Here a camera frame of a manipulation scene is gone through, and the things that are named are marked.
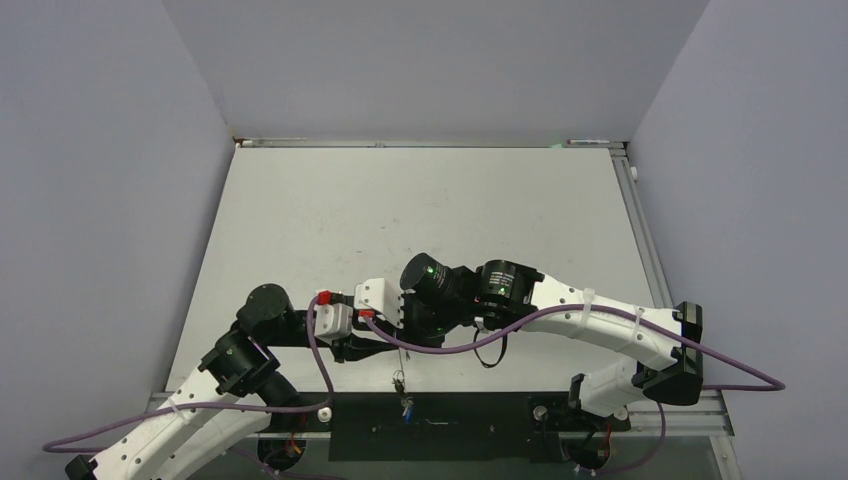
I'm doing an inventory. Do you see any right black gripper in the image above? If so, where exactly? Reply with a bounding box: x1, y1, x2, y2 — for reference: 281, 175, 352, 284
382, 289, 462, 350

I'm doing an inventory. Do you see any large grey keyring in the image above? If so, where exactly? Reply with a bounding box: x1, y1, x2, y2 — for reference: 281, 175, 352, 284
392, 349, 414, 415

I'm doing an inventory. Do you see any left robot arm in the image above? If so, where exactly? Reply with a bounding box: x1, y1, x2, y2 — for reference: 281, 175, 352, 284
65, 278, 404, 479

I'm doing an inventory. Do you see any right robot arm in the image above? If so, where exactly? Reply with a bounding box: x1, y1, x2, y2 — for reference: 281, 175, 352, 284
399, 253, 704, 428

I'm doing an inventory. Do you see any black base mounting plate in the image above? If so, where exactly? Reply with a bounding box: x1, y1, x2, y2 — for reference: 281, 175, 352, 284
259, 392, 631, 463

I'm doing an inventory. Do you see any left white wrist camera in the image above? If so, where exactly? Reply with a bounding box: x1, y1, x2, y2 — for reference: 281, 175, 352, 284
314, 304, 354, 343

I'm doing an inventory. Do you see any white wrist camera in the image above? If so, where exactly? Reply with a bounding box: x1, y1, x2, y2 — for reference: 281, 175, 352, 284
354, 278, 404, 329
314, 304, 354, 343

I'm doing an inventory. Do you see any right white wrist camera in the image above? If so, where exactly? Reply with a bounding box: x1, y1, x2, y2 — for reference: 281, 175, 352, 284
354, 278, 404, 329

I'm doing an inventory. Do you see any aluminium rail back edge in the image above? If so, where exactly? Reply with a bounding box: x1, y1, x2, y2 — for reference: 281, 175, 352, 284
234, 138, 626, 150

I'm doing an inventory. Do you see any aluminium rail right side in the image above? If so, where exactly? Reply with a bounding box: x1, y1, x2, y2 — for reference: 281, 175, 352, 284
610, 144, 733, 437

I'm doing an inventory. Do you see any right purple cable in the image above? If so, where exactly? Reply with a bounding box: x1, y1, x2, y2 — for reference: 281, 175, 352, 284
357, 303, 787, 393

